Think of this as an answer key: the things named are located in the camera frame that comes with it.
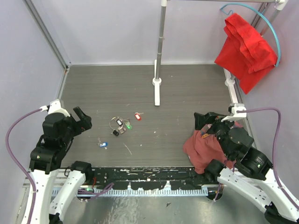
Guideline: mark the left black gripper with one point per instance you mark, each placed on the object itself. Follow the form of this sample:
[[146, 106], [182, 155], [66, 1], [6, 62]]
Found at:
[[84, 123]]

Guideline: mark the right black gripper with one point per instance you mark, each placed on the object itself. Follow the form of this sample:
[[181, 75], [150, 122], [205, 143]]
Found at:
[[216, 118]]

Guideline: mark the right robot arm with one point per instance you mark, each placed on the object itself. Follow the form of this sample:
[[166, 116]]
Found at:
[[259, 184]]

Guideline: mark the maroon printed t-shirt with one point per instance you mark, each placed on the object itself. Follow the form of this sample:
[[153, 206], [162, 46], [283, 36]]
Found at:
[[201, 148]]

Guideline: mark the red tagged key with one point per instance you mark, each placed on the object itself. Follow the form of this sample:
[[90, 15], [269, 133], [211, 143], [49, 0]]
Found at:
[[138, 116]]

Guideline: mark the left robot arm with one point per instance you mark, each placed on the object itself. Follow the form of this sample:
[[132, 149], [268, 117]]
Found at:
[[59, 131]]

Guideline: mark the metal keyring with keys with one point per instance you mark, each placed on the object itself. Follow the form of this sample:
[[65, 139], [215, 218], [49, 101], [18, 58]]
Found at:
[[119, 125]]

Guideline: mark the white pole base foot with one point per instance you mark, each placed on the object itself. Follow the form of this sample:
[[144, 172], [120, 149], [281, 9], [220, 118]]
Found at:
[[156, 81]]

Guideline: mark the blue clothes hanger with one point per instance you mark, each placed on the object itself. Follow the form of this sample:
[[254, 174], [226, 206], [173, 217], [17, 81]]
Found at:
[[266, 21]]

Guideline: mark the aluminium corner profile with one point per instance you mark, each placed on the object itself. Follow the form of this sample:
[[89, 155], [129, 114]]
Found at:
[[42, 19]]

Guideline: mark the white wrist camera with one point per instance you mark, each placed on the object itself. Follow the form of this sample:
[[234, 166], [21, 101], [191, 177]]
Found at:
[[56, 106], [236, 112]]

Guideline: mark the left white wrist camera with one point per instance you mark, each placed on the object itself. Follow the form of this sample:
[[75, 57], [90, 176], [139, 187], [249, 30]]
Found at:
[[56, 106]]

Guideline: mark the black mounting plate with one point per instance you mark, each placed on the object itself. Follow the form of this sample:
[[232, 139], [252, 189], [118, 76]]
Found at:
[[148, 178]]

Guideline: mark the metal rack pole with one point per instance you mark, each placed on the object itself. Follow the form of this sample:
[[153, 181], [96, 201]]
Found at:
[[161, 38]]

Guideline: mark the red cloth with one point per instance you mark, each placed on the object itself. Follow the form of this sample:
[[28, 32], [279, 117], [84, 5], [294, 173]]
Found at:
[[245, 53]]

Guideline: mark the blue tagged key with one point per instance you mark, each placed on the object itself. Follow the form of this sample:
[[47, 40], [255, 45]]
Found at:
[[102, 144]]

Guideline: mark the slotted cable duct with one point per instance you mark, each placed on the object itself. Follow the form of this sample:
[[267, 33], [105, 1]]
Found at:
[[157, 192]]

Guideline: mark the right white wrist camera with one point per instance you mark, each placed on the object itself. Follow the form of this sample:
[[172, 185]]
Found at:
[[236, 112]]

